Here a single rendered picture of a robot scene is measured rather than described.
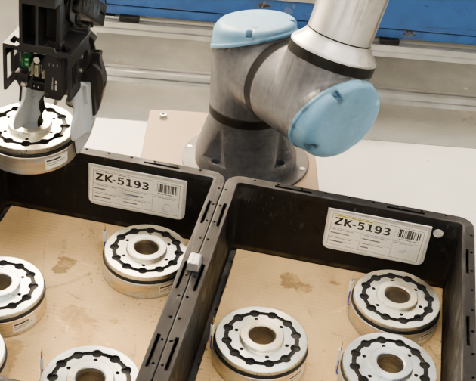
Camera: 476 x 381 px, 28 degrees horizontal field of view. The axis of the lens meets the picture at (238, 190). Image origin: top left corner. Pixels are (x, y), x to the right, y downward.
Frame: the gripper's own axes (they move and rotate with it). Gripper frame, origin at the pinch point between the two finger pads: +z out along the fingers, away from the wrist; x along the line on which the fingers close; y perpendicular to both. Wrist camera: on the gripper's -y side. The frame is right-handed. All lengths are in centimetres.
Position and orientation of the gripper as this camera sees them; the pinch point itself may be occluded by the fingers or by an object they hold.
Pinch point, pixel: (59, 134)
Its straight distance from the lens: 108.2
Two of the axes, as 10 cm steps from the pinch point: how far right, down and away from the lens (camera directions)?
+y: -1.8, 5.3, -8.3
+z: -1.2, 8.2, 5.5
